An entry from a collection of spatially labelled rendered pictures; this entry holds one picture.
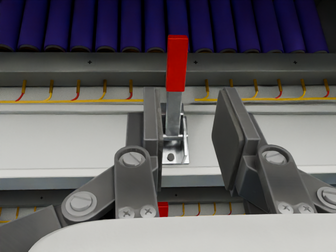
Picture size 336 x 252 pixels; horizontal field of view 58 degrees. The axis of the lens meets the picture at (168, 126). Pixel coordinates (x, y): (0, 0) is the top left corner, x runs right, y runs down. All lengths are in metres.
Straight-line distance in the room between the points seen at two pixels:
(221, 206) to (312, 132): 0.19
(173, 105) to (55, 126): 0.10
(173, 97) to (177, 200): 0.21
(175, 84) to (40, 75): 0.11
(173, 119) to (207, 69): 0.06
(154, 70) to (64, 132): 0.08
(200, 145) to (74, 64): 0.11
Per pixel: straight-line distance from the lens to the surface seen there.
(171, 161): 0.23
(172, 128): 0.21
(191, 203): 0.41
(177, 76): 0.19
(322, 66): 0.28
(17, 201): 0.42
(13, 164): 0.25
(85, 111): 0.25
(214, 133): 0.15
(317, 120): 0.28
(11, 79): 0.27
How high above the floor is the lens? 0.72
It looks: 46 degrees down
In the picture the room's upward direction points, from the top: 5 degrees clockwise
